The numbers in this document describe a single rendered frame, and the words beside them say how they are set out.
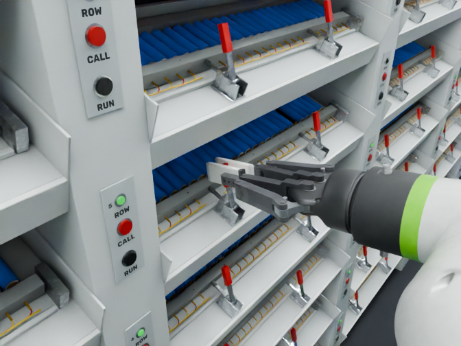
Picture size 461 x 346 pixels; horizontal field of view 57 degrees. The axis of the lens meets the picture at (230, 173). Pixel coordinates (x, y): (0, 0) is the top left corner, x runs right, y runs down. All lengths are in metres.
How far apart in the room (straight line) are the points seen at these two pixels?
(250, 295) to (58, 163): 0.51
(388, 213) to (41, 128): 0.34
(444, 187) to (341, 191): 0.10
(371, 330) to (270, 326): 0.80
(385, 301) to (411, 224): 1.45
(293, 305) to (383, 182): 0.65
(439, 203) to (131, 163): 0.30
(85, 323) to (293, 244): 0.52
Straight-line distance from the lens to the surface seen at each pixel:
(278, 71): 0.67
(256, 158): 0.75
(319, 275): 1.16
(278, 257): 0.89
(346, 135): 0.96
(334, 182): 0.50
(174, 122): 0.49
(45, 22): 0.37
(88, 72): 0.39
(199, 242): 0.62
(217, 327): 0.77
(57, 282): 0.53
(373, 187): 0.47
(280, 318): 1.04
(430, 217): 0.45
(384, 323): 1.81
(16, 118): 0.43
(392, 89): 1.22
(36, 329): 0.54
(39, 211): 0.42
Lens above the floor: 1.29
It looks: 29 degrees down
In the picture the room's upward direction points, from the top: straight up
